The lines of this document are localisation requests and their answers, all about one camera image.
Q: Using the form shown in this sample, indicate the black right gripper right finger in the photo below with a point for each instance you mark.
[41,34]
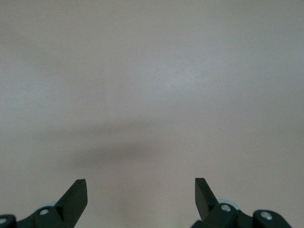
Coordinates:
[204,202]

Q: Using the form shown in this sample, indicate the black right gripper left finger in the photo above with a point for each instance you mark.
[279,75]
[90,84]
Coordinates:
[71,204]

